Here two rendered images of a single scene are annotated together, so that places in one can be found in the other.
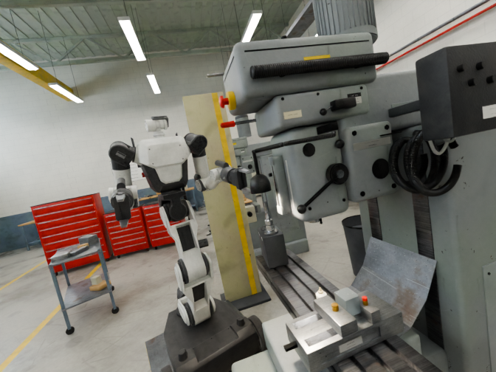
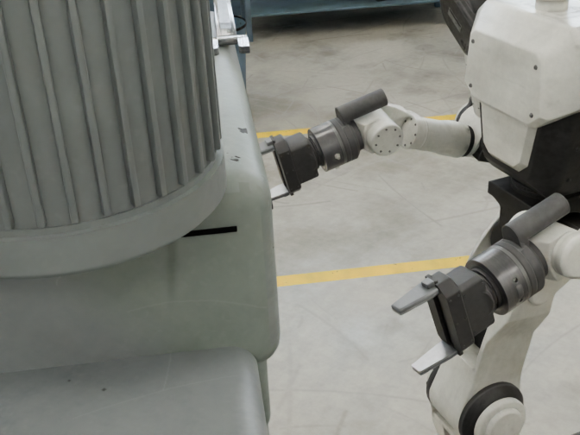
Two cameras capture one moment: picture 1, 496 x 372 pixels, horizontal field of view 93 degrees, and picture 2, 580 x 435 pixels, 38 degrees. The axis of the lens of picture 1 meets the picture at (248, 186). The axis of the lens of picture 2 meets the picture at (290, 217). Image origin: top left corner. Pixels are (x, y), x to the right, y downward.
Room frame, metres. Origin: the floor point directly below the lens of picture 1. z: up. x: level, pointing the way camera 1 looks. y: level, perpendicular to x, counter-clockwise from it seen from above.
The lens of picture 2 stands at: (1.12, -0.93, 2.13)
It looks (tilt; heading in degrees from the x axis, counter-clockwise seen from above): 28 degrees down; 97
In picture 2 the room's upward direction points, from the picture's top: 3 degrees counter-clockwise
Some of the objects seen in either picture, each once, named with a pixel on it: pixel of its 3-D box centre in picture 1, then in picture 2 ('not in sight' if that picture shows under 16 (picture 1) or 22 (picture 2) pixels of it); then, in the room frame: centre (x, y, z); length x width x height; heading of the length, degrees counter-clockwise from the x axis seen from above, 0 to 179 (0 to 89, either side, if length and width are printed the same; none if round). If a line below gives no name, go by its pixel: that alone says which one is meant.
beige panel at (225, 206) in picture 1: (224, 201); not in sight; (2.55, 0.28, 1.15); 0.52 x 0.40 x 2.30; 103
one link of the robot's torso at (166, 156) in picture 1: (163, 162); (572, 81); (1.44, 0.48, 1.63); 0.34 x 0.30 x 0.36; 119
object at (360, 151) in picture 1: (351, 162); not in sight; (0.91, -0.41, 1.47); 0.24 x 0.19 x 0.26; 13
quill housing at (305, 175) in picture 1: (307, 171); not in sight; (0.87, -0.23, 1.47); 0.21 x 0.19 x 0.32; 13
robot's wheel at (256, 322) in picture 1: (257, 333); not in sight; (1.34, 0.12, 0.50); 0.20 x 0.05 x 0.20; 29
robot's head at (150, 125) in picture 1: (156, 127); not in sight; (1.39, 0.45, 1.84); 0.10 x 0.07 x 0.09; 119
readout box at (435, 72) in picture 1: (465, 91); not in sight; (0.61, -0.59, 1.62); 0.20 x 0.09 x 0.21; 103
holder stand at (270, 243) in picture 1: (271, 243); not in sight; (1.41, -0.08, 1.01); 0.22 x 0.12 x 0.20; 6
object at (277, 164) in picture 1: (280, 184); not in sight; (0.85, -0.12, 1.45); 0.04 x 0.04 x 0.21; 13
